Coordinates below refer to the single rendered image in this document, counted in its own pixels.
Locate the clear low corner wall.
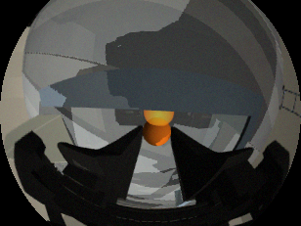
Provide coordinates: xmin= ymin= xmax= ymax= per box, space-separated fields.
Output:
xmin=174 ymin=113 xmax=249 ymax=204

